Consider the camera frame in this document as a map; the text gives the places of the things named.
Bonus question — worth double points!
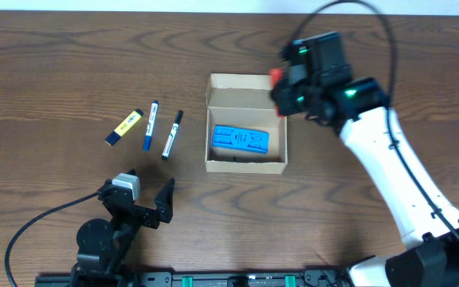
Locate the yellow highlighter pen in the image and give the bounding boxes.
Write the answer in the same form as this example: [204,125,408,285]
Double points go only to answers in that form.
[104,108,143,146]

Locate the brown cardboard box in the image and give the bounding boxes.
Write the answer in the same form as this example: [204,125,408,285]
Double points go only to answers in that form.
[205,73,288,175]

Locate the blue whiteboard eraser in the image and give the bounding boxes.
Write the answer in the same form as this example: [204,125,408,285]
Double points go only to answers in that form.
[212,125,269,154]

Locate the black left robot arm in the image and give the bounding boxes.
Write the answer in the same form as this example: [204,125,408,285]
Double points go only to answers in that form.
[70,170,175,286]

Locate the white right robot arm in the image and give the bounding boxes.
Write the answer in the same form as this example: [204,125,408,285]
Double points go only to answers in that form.
[271,32,459,286]

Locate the blue whiteboard marker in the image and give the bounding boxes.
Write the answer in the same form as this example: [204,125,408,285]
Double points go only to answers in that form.
[143,100,159,151]

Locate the black whiteboard marker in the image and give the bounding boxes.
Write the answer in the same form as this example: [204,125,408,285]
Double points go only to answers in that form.
[161,110,183,161]

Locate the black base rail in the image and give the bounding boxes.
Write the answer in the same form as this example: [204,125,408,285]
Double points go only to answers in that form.
[34,269,352,287]

